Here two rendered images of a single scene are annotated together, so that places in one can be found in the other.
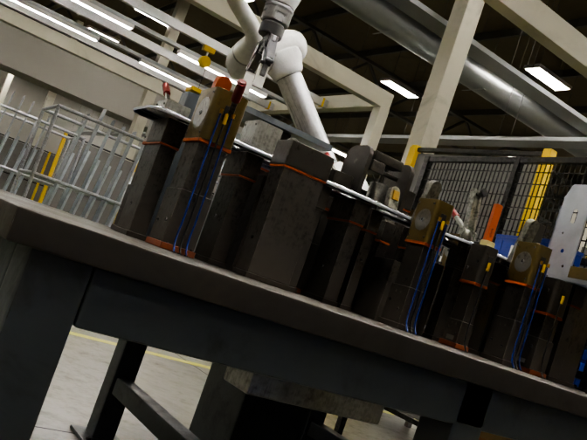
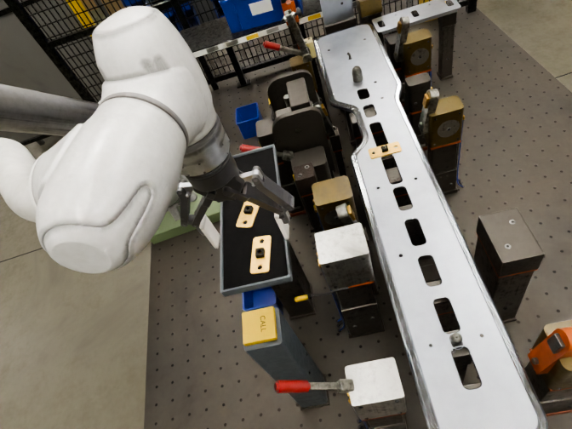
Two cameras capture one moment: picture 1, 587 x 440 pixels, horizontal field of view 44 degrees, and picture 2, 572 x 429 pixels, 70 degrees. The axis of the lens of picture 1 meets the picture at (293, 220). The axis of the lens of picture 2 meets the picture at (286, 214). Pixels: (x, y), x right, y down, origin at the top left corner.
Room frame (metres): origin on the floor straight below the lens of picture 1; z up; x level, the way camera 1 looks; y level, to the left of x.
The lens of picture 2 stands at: (1.75, 0.57, 1.81)
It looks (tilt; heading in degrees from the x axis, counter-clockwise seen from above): 50 degrees down; 310
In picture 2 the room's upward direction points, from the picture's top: 24 degrees counter-clockwise
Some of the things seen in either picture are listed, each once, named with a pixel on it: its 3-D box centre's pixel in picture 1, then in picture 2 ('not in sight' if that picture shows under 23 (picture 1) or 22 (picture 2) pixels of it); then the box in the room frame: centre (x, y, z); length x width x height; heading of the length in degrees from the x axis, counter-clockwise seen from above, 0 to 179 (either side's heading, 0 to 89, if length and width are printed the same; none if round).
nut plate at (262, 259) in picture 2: not in sight; (260, 253); (2.12, 0.25, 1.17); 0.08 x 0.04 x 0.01; 110
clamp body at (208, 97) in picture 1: (198, 173); (569, 373); (1.55, 0.23, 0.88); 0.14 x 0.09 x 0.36; 28
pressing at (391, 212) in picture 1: (371, 205); (389, 156); (1.98, -0.19, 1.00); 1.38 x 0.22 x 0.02; 118
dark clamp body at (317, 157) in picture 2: (315, 232); (317, 205); (2.17, -0.08, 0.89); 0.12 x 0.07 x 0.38; 28
